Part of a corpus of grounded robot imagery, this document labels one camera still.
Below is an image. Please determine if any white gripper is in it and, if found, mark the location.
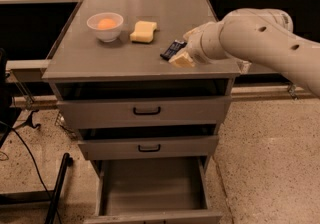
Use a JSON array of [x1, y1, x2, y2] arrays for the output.
[[169, 22, 228, 68]]

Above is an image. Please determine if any dark blue rxbar wrapper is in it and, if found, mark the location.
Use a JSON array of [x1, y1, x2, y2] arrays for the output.
[[160, 40, 187, 61]]

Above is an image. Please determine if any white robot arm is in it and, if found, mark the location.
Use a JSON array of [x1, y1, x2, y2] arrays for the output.
[[169, 8, 320, 97]]

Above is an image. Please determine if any grey drawer cabinet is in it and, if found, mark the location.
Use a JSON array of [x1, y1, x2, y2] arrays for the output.
[[42, 0, 242, 224]]

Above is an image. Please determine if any grey top drawer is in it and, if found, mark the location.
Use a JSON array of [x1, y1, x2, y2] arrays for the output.
[[58, 79, 231, 129]]

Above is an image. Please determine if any grey drawer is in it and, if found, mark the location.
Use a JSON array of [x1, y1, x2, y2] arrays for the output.
[[58, 79, 231, 129], [79, 124, 218, 160], [84, 157, 222, 224]]

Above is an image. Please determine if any grey middle drawer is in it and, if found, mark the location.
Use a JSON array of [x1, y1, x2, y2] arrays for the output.
[[79, 124, 218, 160]]

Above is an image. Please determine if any grey bottom drawer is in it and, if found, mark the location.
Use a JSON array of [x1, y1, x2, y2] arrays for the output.
[[84, 157, 222, 224]]

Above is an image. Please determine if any yellow sponge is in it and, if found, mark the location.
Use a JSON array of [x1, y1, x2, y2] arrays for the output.
[[130, 21, 157, 43]]

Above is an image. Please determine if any white bowl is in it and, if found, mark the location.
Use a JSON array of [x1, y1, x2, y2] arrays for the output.
[[87, 12, 124, 42]]

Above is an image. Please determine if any orange fruit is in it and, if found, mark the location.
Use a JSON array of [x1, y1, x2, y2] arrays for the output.
[[97, 18, 117, 30]]

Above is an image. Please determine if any black pole stand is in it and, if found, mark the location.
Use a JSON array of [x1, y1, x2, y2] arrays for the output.
[[45, 153, 72, 224]]

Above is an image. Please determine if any black top drawer handle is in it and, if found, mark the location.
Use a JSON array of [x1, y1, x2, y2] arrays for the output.
[[132, 107, 161, 116]]

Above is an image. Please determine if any black drawer handle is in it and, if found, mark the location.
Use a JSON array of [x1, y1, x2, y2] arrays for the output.
[[138, 144, 161, 153], [132, 107, 161, 116]]

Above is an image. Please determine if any black middle drawer handle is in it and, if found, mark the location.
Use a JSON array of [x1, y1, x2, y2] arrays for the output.
[[138, 144, 161, 153]]

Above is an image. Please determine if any black cable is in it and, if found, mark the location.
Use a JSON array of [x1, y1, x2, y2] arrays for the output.
[[0, 120, 63, 224]]

